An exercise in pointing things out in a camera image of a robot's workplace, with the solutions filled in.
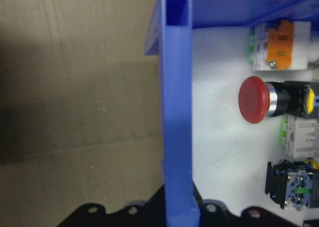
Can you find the blue bin with switches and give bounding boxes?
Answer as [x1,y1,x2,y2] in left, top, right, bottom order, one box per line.
[144,0,319,227]

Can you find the white foam liner sheet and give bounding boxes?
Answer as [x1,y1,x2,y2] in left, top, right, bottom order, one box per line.
[191,20,319,227]

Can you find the black and blue contact block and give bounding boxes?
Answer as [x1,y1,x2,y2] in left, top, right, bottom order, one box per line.
[265,158,319,211]

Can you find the red mushroom push button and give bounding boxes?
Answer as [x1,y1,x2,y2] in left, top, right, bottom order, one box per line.
[238,76,319,124]

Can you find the orange and white contact block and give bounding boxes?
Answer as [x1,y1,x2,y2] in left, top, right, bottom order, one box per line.
[248,19,312,71]

